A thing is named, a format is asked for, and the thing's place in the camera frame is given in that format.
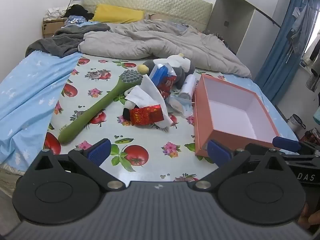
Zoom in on cardboard nightstand box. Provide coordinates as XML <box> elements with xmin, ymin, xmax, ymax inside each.
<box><xmin>42</xmin><ymin>17</ymin><xmax>68</xmax><ymax>38</ymax></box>

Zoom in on white spray can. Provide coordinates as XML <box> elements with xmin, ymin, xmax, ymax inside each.
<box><xmin>178</xmin><ymin>74</ymin><xmax>197</xmax><ymax>100</ymax></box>

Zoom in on silver trash can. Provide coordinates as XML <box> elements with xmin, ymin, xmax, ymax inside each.
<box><xmin>286</xmin><ymin>114</ymin><xmax>307</xmax><ymax>133</ymax></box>

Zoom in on grey duvet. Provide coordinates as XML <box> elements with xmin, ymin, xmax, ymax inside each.
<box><xmin>78</xmin><ymin>19</ymin><xmax>252</xmax><ymax>78</ymax></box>

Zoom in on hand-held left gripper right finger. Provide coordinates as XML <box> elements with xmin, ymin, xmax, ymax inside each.
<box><xmin>194</xmin><ymin>139</ymin><xmax>300</xmax><ymax>190</ymax></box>

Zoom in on metal mesh basket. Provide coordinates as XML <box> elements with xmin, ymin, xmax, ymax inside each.
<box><xmin>306</xmin><ymin>67</ymin><xmax>320</xmax><ymax>93</ymax></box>

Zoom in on black clothes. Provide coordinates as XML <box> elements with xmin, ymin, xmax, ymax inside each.
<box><xmin>64</xmin><ymin>4</ymin><xmax>95</xmax><ymax>22</ymax></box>

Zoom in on blue face mask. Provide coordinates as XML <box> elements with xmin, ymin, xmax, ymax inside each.
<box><xmin>167</xmin><ymin>96</ymin><xmax>193</xmax><ymax>118</ymax></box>

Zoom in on dark grey blanket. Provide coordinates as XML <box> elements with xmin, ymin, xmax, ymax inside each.
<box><xmin>25</xmin><ymin>23</ymin><xmax>111</xmax><ymax>58</ymax></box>

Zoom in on red tissue packet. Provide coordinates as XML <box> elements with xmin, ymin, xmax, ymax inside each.
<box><xmin>130</xmin><ymin>104</ymin><xmax>164</xmax><ymax>126</ymax></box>

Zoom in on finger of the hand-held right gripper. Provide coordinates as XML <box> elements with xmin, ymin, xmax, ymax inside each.
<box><xmin>245</xmin><ymin>136</ymin><xmax>302</xmax><ymax>155</ymax></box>

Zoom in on yellow pillow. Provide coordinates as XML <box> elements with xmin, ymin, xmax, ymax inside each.
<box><xmin>89</xmin><ymin>4</ymin><xmax>145</xmax><ymax>24</ymax></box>

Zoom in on grey wardrobe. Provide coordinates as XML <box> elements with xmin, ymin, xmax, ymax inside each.
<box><xmin>204</xmin><ymin>0</ymin><xmax>298</xmax><ymax>105</ymax></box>

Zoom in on blue curtain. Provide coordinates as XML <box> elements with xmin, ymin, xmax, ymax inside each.
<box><xmin>254</xmin><ymin>0</ymin><xmax>315</xmax><ymax>105</ymax></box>

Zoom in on green massage hammer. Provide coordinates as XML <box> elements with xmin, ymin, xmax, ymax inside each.
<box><xmin>58</xmin><ymin>69</ymin><xmax>143</xmax><ymax>145</ymax></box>

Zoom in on white crumpled cloth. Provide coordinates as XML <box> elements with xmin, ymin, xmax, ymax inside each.
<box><xmin>44</xmin><ymin>7</ymin><xmax>67</xmax><ymax>20</ymax></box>

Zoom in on pink cardboard box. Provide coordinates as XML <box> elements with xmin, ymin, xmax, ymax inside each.
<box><xmin>194</xmin><ymin>74</ymin><xmax>281</xmax><ymax>158</ymax></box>

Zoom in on hanging clothes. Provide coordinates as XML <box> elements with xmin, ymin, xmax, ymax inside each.
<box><xmin>286</xmin><ymin>0</ymin><xmax>316</xmax><ymax>55</ymax></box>

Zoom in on fruit printed sheet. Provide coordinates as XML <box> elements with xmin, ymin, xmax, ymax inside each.
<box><xmin>44</xmin><ymin>54</ymin><xmax>273</xmax><ymax>183</ymax></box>

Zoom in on grey penguin plush toy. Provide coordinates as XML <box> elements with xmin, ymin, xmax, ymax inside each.
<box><xmin>137</xmin><ymin>53</ymin><xmax>196</xmax><ymax>90</ymax></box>

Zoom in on red patterned bag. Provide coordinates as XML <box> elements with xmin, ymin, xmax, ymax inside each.
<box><xmin>299</xmin><ymin>127</ymin><xmax>320</xmax><ymax>150</ymax></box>

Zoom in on light blue bed sheet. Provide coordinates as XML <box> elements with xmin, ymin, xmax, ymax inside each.
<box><xmin>0</xmin><ymin>51</ymin><xmax>299</xmax><ymax>173</ymax></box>

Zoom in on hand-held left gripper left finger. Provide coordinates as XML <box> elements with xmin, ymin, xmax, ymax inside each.
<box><xmin>24</xmin><ymin>138</ymin><xmax>127</xmax><ymax>191</ymax></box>

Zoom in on white tissue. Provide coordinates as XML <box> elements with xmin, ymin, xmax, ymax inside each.
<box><xmin>125</xmin><ymin>76</ymin><xmax>174</xmax><ymax>133</ymax></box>

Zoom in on cream quilted headboard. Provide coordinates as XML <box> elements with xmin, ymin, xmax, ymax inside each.
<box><xmin>83</xmin><ymin>0</ymin><xmax>213</xmax><ymax>33</ymax></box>

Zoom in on blue patterned packet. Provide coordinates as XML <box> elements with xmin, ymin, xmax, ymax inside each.
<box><xmin>64</xmin><ymin>16</ymin><xmax>88</xmax><ymax>27</ymax></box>

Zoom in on blue tissue pack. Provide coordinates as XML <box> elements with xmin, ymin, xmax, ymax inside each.
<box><xmin>149</xmin><ymin>59</ymin><xmax>180</xmax><ymax>100</ymax></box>

